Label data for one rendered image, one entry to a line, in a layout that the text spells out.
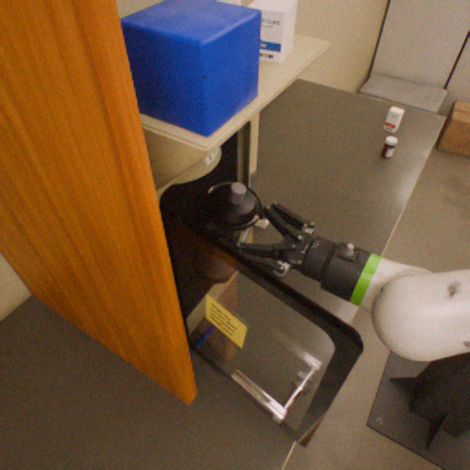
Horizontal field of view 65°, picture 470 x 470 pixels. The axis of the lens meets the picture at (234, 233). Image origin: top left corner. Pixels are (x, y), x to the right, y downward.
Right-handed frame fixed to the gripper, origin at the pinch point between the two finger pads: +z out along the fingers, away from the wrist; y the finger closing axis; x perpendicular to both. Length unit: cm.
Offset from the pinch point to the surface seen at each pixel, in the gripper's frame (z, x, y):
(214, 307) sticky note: -9.9, -4.2, 20.0
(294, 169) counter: 9, 26, -54
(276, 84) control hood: -9.1, -30.7, 3.5
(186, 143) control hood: -7.2, -30.4, 18.8
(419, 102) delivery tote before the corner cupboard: -6, 87, -256
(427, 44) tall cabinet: 7, 59, -292
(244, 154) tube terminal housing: 4.8, -6.0, -12.7
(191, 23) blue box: -5.4, -39.7, 14.3
